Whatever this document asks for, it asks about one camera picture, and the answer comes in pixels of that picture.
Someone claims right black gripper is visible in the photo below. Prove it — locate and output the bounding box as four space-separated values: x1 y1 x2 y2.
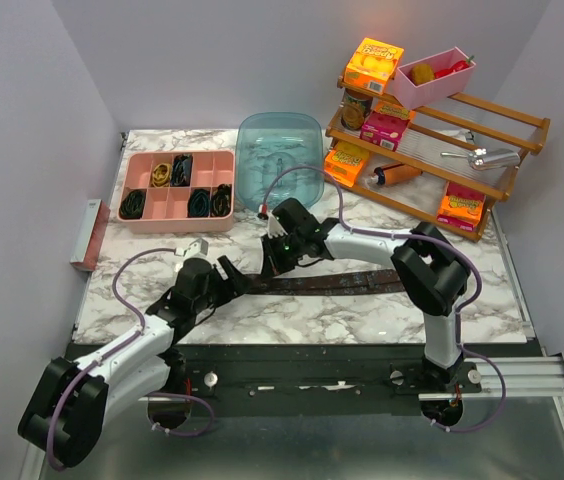
260 231 304 282

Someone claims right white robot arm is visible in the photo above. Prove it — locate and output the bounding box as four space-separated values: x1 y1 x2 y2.
258 198 469 392

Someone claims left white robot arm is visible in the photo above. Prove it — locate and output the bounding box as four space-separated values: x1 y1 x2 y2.
18 256 253 471

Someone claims black yellow rolled tie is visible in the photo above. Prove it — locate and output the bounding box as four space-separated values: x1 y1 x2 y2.
210 184 232 218

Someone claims teal black rolled tie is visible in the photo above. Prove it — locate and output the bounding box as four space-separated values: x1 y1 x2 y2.
187 188 211 218

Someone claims blue transparent plastic tub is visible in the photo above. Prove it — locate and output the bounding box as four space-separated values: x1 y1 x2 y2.
235 112 324 212

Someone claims orange box lower left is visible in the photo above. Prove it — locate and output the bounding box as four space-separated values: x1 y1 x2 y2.
324 141 371 187

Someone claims pink compartment organizer tray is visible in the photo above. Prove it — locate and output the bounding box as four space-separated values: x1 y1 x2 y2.
117 150 236 234

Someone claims dark blue rolled tie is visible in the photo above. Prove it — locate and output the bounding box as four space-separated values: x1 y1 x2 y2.
170 154 193 187

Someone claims dark green rolled tie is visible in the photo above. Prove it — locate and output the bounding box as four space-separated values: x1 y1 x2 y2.
118 189 146 220

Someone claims orange pump bottle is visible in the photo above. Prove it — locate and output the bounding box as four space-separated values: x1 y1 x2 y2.
366 164 422 187

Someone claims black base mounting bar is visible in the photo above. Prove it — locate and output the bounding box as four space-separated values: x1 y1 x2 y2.
161 344 482 417

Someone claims pink box middle shelf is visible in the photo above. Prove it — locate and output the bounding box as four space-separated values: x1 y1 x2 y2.
360 101 416 151

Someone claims yellow label can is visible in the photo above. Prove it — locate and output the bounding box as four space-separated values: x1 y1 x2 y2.
341 89 373 131

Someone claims orange pink box lower right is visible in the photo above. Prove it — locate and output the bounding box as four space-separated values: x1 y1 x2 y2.
436 182 486 232

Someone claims wooden tiered shelf rack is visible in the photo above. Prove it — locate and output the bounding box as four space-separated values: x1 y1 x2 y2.
325 93 551 242

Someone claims orange box top shelf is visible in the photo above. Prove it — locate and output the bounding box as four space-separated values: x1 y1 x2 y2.
343 37 404 94

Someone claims metal scoop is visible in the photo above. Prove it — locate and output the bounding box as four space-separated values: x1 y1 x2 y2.
440 148 521 171

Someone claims brown round toy fruit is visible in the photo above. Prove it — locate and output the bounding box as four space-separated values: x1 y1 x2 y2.
409 63 435 86

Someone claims pink rectangular bin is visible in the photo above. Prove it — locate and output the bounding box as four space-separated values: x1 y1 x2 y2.
391 47 476 110

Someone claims red toy pepper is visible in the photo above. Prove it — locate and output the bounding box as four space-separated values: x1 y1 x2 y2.
434 56 474 79

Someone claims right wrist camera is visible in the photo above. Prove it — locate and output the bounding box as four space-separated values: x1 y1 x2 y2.
267 212 288 239

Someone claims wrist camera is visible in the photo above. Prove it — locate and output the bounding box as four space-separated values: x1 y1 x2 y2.
267 212 288 239
175 238 209 260

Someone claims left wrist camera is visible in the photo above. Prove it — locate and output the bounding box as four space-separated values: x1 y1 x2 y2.
175 238 209 260

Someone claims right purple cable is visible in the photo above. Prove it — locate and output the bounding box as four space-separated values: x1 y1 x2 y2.
257 165 508 435

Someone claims purple cable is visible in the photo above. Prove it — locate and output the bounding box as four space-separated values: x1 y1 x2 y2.
257 165 508 435
45 247 217 472

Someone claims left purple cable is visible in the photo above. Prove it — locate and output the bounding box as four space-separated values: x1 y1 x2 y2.
45 247 217 472

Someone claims pink white box at wall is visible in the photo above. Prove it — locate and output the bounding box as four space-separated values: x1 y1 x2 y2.
69 199 110 272

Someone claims aluminium rail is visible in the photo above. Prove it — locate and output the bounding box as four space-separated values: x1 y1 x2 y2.
416 354 564 401

